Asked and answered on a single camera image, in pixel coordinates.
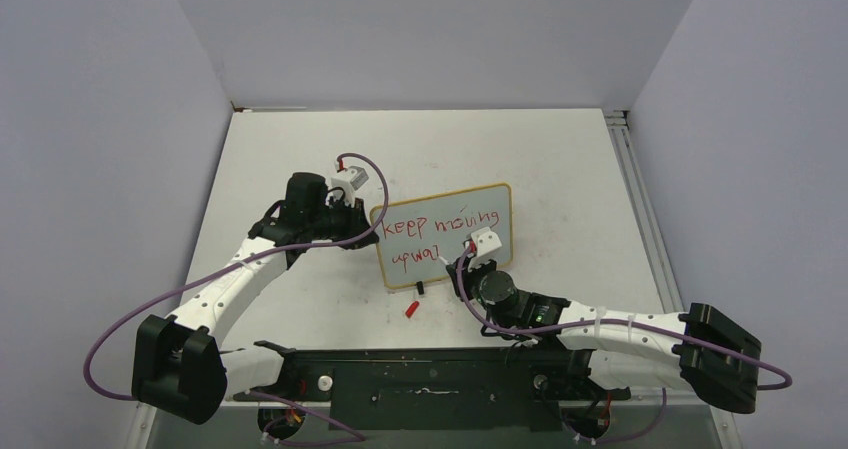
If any yellow framed whiteboard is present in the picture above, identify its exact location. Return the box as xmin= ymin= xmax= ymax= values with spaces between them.
xmin=375 ymin=183 xmax=513 ymax=289

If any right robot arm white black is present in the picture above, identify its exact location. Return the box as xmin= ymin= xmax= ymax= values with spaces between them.
xmin=445 ymin=258 xmax=761 ymax=414

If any aluminium rail right side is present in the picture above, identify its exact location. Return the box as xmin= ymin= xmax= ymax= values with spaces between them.
xmin=603 ymin=110 xmax=686 ymax=312

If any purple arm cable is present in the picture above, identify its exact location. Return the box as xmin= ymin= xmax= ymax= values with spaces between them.
xmin=454 ymin=245 xmax=794 ymax=446
xmin=82 ymin=152 xmax=390 ymax=447

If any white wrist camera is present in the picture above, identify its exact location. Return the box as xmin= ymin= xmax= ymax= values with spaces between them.
xmin=330 ymin=166 xmax=369 ymax=206
xmin=464 ymin=226 xmax=503 ymax=263

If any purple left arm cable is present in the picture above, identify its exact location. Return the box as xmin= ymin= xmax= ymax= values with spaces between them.
xmin=82 ymin=152 xmax=390 ymax=447

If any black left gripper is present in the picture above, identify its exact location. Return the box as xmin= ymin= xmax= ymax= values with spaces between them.
xmin=307 ymin=194 xmax=378 ymax=250

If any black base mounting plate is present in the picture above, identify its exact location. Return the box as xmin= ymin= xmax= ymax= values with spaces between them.
xmin=225 ymin=343 xmax=700 ymax=434

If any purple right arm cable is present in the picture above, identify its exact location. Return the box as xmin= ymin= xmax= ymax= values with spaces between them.
xmin=454 ymin=245 xmax=794 ymax=446

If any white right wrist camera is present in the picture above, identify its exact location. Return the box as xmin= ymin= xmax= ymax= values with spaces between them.
xmin=464 ymin=226 xmax=503 ymax=263

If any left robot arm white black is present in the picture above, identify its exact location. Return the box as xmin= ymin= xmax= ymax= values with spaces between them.
xmin=131 ymin=166 xmax=379 ymax=424

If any red marker cap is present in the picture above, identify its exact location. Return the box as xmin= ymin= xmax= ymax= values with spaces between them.
xmin=404 ymin=301 xmax=420 ymax=318

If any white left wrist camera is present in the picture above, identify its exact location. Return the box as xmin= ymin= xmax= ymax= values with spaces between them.
xmin=330 ymin=166 xmax=369 ymax=206

